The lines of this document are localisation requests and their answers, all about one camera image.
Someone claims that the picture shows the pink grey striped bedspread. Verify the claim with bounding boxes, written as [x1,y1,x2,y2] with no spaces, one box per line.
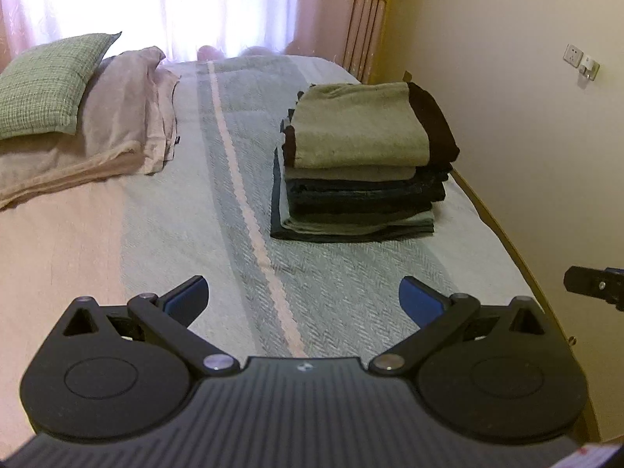
[0,53,549,449]

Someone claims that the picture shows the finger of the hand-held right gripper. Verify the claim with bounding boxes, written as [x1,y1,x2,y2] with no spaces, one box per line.
[564,266,610,299]

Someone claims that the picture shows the wooden wall trim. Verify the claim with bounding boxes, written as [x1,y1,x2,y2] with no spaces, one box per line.
[363,0,397,83]

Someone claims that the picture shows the stack of folded clothes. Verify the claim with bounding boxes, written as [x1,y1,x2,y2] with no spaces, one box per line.
[270,107,454,243]

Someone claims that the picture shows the folded pink blanket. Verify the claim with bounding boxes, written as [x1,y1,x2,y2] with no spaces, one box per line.
[0,46,181,210]

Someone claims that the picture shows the black and grey garment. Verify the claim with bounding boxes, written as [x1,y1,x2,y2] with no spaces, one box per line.
[282,80,461,169]

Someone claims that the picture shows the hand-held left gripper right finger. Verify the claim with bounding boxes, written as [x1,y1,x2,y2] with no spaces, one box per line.
[369,276,548,376]

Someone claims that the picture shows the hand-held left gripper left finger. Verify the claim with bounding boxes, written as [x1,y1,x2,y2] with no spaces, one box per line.
[61,276,239,377]

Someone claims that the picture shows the green checked pillow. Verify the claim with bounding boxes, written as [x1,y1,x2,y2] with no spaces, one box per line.
[0,32,122,140]

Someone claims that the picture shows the pink curtain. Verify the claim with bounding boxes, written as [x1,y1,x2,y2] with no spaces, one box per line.
[0,0,391,83]

